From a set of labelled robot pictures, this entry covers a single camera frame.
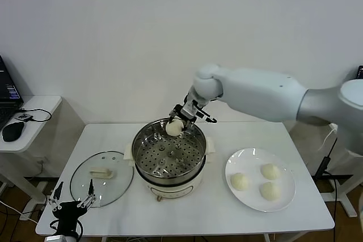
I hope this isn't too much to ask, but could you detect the stainless steel steamer basket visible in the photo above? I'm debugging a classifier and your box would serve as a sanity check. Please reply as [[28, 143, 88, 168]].
[[132, 117, 208, 185]]

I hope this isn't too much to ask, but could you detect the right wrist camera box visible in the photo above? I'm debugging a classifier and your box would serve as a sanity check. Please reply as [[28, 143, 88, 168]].
[[181, 99, 201, 120]]

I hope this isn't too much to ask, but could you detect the glass lid cream handle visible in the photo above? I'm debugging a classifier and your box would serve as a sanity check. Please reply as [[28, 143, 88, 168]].
[[69, 150, 134, 208]]

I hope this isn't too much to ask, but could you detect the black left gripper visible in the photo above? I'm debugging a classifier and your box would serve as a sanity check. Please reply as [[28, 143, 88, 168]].
[[47, 179, 98, 235]]

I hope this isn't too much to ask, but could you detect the black computer mouse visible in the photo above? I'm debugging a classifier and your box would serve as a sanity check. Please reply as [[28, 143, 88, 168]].
[[2, 121, 25, 142]]

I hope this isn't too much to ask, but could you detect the white side table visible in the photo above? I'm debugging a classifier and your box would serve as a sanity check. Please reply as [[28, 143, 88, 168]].
[[326, 122, 363, 219], [0, 95, 62, 220]]

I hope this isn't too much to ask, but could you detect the thin black desk cable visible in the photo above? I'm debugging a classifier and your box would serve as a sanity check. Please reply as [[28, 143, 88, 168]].
[[16, 108, 53, 123]]

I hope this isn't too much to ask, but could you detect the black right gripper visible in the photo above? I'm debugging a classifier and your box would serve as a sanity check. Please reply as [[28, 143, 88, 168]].
[[169, 105, 218, 133]]

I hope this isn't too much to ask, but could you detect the white floor cable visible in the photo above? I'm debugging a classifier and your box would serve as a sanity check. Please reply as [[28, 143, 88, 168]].
[[0, 201, 37, 224]]

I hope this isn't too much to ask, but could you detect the cream electric cooker base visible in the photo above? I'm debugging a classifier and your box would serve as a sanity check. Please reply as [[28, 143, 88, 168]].
[[124, 137, 218, 203]]

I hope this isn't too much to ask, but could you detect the white round plate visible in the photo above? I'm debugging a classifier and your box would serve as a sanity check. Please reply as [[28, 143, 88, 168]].
[[225, 147, 297, 213]]

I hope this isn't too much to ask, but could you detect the small black usb hub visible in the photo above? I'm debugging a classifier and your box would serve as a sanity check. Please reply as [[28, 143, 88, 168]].
[[14, 113, 34, 123]]

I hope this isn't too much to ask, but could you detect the white steamed baozi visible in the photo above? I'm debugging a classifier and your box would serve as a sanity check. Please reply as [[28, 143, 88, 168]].
[[230, 172, 250, 192], [260, 163, 281, 180], [165, 120, 184, 137], [259, 181, 281, 202]]

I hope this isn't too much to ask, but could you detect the black cable with adapter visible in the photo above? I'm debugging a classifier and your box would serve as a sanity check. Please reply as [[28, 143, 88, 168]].
[[314, 137, 341, 242]]

